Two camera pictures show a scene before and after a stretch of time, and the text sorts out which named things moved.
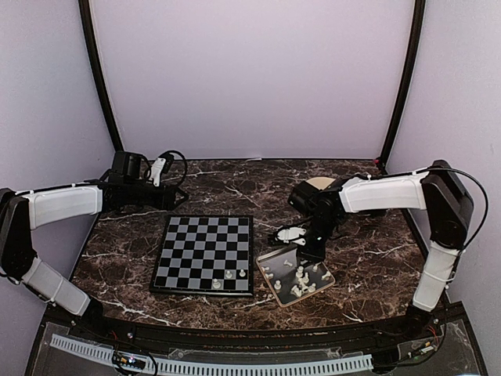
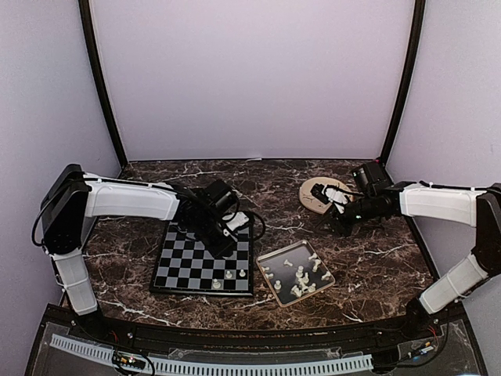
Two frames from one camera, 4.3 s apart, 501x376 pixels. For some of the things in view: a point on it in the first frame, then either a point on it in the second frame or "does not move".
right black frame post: [413, 56] does not move
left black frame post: [85, 18] does not move
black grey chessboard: [205, 254] does not move
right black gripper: [315, 254] -> [339, 224]
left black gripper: [166, 199] -> [226, 249]
